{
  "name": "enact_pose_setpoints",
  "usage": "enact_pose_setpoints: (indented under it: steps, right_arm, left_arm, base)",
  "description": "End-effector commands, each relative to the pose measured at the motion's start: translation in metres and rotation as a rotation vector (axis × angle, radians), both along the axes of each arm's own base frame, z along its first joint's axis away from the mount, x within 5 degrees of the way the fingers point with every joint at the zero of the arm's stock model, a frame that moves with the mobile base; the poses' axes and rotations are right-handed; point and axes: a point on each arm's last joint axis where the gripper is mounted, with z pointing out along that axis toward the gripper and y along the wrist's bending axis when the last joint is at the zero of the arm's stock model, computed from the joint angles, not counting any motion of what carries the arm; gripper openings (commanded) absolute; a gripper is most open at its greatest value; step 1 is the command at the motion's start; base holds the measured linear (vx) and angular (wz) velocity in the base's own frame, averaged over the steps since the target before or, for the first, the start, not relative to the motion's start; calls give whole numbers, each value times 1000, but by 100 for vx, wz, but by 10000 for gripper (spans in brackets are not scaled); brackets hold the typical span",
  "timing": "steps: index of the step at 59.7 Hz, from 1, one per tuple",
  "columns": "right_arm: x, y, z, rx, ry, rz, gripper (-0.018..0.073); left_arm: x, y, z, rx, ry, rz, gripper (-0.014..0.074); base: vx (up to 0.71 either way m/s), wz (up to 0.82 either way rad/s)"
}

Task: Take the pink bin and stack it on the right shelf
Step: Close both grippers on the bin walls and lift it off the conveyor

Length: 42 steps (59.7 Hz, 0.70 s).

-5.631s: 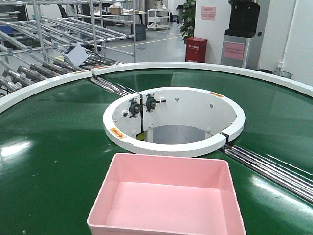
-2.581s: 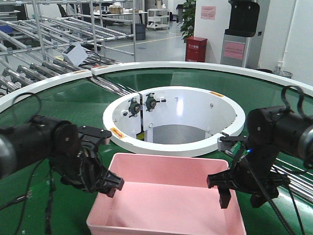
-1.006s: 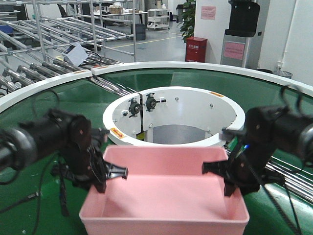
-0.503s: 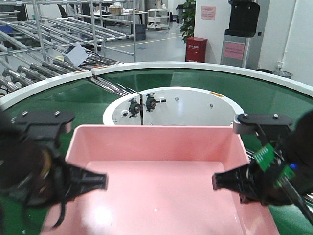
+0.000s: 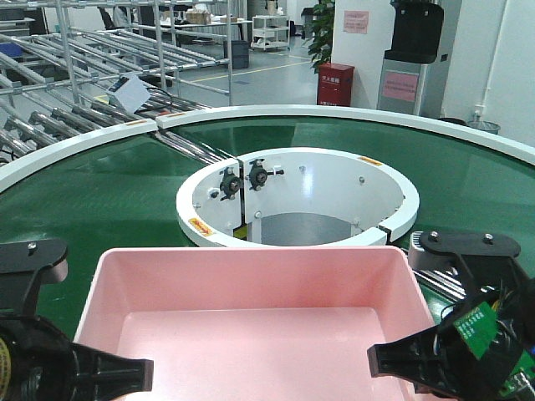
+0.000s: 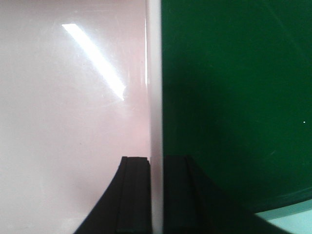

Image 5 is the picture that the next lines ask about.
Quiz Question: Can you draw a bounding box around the green conveyor belt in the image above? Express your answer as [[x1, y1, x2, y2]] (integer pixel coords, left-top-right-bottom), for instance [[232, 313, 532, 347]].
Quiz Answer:
[[1, 116, 534, 335]]

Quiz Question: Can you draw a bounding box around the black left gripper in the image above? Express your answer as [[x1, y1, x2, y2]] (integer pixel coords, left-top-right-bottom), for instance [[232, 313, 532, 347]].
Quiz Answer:
[[1, 238, 154, 400]]

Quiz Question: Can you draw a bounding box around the metal roller conveyor rack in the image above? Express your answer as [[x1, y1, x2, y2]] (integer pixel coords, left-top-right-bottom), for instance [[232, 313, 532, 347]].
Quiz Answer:
[[1, 1, 236, 164]]

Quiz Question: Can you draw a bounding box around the white inner conveyor ring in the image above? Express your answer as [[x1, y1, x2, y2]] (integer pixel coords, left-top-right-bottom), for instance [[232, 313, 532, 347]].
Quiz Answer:
[[175, 146, 420, 248]]

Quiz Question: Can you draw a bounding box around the green potted plant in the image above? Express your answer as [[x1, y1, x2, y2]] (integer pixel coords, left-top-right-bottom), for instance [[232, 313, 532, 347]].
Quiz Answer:
[[308, 0, 335, 74]]

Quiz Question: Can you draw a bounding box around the white control box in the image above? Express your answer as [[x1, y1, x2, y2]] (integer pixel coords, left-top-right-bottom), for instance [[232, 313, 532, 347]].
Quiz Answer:
[[106, 74, 150, 113]]

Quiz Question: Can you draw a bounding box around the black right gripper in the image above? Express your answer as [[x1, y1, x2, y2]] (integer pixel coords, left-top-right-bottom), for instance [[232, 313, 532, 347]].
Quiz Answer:
[[367, 231, 534, 400]]

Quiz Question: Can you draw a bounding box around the white utility cart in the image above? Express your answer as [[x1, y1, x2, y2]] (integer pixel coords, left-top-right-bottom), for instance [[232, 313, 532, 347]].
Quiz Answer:
[[251, 15, 289, 51]]

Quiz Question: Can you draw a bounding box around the pink wall notice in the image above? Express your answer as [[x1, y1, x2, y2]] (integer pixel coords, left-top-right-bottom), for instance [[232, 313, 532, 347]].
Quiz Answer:
[[343, 10, 369, 34]]

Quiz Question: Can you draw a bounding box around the grey and black kiosk stand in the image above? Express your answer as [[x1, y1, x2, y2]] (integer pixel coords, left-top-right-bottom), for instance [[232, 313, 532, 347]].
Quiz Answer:
[[377, 1, 444, 115]]

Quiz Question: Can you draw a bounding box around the white outer conveyor rim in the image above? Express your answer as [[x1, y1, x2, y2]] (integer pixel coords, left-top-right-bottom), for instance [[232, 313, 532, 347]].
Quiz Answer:
[[1, 104, 534, 192]]

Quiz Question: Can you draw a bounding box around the wire mesh waste basket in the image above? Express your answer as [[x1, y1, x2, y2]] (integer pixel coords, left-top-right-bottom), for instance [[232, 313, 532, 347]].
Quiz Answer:
[[466, 120, 501, 135]]

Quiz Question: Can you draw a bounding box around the pink plastic bin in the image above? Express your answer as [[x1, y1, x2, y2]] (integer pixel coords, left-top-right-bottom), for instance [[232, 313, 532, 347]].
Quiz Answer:
[[75, 246, 433, 400]]

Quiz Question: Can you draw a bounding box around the red fire extinguisher cabinet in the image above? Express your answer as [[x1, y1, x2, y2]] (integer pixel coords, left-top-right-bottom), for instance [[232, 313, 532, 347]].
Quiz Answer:
[[317, 63, 354, 106]]

